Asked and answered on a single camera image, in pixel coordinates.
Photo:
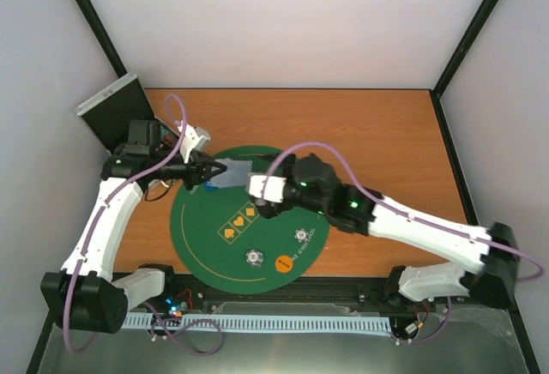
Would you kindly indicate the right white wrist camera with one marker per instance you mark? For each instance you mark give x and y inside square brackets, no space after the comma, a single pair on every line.
[263,187]

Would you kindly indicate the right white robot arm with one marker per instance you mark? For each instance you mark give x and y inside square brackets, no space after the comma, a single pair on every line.
[479,263]

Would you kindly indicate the blue small blind button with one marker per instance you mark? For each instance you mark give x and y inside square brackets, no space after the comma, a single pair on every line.
[210,186]

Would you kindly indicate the poker chips in case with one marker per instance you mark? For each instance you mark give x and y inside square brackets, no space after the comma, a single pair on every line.
[167,137]

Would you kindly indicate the deck of playing cards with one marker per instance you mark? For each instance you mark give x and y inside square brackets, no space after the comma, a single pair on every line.
[236,175]

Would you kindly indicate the aluminium poker case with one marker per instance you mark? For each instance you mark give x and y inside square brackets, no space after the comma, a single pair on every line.
[123,120]

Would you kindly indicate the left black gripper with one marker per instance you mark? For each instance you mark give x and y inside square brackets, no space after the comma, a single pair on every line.
[195,171]

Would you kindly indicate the light blue slotted cable duct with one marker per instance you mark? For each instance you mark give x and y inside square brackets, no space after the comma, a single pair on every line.
[250,324]

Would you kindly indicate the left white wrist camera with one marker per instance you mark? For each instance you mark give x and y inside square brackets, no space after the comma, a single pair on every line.
[193,139]

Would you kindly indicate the round green poker mat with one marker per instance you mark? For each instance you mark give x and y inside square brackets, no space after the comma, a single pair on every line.
[211,232]

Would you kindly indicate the white blue chip stack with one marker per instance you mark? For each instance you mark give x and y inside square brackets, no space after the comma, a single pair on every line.
[301,235]
[254,258]

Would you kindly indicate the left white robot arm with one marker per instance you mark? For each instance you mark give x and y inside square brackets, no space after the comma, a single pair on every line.
[83,295]

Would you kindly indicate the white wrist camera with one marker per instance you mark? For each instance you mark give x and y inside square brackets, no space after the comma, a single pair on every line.
[193,139]
[263,187]

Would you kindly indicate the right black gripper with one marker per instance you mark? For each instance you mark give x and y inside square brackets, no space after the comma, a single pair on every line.
[265,213]

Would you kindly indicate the orange big blind button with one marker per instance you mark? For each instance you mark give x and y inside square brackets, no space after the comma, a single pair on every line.
[284,264]

